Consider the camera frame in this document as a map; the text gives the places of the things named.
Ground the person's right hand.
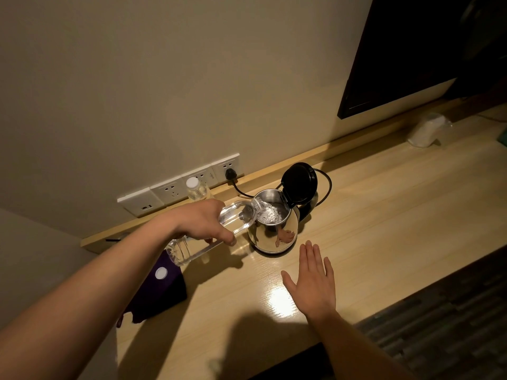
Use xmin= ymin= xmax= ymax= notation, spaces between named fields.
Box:
xmin=281 ymin=240 xmax=337 ymax=320

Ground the person's left hand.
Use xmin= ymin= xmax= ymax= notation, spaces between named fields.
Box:
xmin=168 ymin=199 xmax=237 ymax=247

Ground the person's right forearm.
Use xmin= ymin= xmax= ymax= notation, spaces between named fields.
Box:
xmin=306 ymin=310 xmax=418 ymax=380

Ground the person's left forearm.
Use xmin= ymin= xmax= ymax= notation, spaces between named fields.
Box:
xmin=0 ymin=217 xmax=179 ymax=380

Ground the black kettle base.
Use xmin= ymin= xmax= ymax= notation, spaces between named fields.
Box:
xmin=252 ymin=248 xmax=297 ymax=258

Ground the stainless steel electric kettle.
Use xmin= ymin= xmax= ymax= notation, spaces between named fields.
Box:
xmin=246 ymin=162 xmax=320 ymax=255

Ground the capped clear plastic water bottle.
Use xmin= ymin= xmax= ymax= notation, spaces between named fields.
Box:
xmin=185 ymin=176 xmax=210 ymax=202

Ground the dark purple box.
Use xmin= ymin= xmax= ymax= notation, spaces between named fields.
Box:
xmin=116 ymin=249 xmax=188 ymax=328

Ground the white wall socket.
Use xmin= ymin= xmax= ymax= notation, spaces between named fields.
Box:
xmin=211 ymin=153 xmax=245 ymax=182
xmin=181 ymin=166 xmax=217 ymax=192
xmin=150 ymin=176 xmax=191 ymax=205

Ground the black kettle power cord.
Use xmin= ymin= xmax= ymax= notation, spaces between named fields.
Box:
xmin=225 ymin=167 xmax=333 ymax=208

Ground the white wall panel with ports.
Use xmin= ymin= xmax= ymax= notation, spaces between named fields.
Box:
xmin=117 ymin=187 xmax=165 ymax=218

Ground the black wall television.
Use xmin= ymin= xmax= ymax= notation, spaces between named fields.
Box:
xmin=337 ymin=0 xmax=507 ymax=119

